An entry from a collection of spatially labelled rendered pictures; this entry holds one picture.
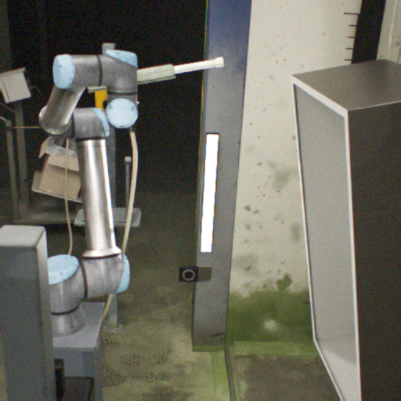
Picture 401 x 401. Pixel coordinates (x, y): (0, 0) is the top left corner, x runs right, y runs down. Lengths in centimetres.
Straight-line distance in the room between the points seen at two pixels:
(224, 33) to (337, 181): 84
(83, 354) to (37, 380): 144
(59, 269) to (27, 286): 143
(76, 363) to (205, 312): 101
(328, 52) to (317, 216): 79
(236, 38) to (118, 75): 101
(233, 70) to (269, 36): 22
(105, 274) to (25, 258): 149
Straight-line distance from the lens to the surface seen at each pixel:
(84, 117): 209
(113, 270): 209
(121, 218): 273
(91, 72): 155
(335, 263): 231
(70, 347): 210
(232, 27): 246
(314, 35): 253
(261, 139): 257
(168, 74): 189
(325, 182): 214
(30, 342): 66
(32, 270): 61
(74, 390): 78
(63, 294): 207
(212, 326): 300
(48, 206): 458
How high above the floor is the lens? 190
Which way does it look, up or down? 22 degrees down
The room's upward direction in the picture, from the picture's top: 3 degrees clockwise
